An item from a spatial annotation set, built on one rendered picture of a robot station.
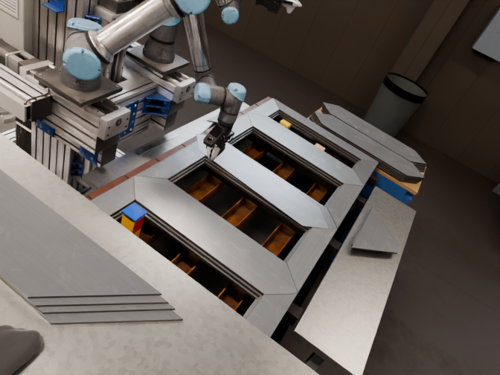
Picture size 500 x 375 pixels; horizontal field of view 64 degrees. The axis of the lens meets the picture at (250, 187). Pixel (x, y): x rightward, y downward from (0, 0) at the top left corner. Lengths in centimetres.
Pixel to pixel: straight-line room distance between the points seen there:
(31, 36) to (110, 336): 142
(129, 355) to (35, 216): 41
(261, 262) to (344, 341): 40
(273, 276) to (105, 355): 69
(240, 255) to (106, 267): 57
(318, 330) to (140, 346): 75
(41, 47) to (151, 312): 136
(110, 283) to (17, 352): 22
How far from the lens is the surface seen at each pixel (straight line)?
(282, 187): 180
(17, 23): 200
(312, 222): 170
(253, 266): 141
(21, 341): 90
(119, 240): 108
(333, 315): 158
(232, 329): 100
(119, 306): 95
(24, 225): 107
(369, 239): 192
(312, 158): 211
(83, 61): 143
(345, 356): 151
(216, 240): 143
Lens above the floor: 187
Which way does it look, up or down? 37 degrees down
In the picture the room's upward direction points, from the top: 25 degrees clockwise
